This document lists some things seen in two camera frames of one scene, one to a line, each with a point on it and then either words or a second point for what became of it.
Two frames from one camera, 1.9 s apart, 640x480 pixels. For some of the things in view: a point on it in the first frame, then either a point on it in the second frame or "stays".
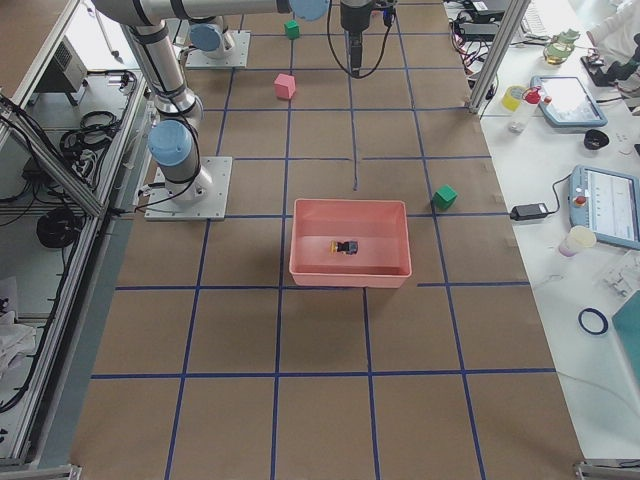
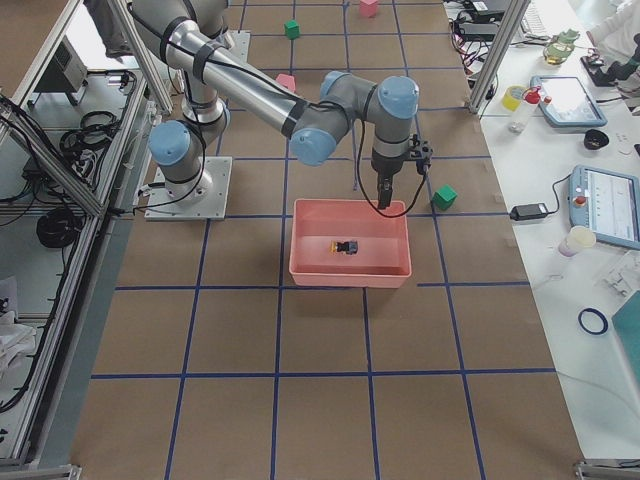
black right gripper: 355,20 to 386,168
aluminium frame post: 516,14 stays
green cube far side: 292,29 stays
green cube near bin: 444,198 stays
